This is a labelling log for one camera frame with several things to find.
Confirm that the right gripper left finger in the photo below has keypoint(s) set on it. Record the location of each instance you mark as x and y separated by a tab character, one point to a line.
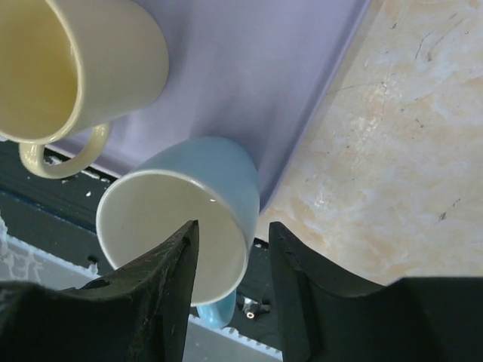
139	312

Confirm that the cream yellow mug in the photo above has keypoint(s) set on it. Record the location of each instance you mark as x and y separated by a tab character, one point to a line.
68	69

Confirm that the lavender plastic tray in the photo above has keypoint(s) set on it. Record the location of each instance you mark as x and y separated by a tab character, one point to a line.
251	71

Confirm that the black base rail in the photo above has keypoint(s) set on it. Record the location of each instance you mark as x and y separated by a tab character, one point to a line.
57	217

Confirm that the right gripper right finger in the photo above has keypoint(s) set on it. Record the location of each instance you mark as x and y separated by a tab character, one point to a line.
327	313

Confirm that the white mug blue handle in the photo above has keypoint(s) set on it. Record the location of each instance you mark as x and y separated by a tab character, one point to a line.
211	180

